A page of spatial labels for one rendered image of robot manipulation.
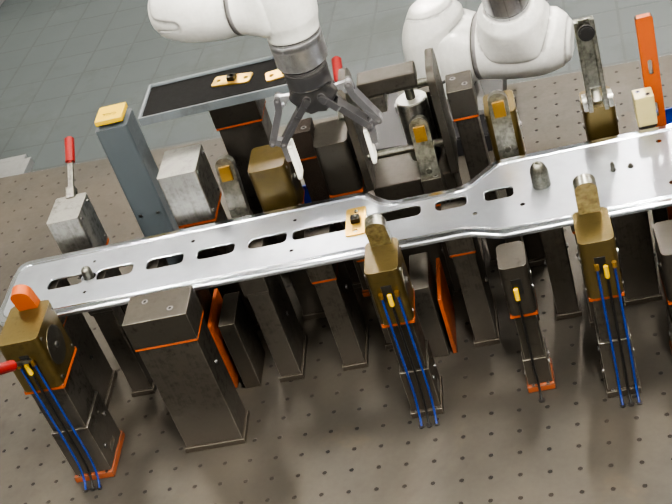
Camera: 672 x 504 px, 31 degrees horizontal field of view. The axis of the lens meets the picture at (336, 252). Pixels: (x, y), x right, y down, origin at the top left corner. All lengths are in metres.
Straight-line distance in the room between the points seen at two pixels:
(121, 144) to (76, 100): 2.96
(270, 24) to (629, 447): 0.91
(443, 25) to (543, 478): 1.14
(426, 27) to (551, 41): 0.28
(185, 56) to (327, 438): 3.44
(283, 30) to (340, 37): 3.22
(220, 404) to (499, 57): 1.04
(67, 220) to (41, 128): 2.95
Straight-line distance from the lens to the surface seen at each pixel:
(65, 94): 5.55
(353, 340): 2.29
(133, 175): 2.54
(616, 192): 2.09
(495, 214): 2.10
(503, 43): 2.69
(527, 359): 2.14
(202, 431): 2.27
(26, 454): 2.50
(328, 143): 2.28
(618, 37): 4.62
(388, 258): 1.99
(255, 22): 1.93
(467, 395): 2.21
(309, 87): 1.99
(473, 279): 2.19
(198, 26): 1.98
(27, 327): 2.17
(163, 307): 2.11
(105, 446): 2.32
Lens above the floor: 2.23
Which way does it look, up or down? 35 degrees down
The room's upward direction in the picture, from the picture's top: 19 degrees counter-clockwise
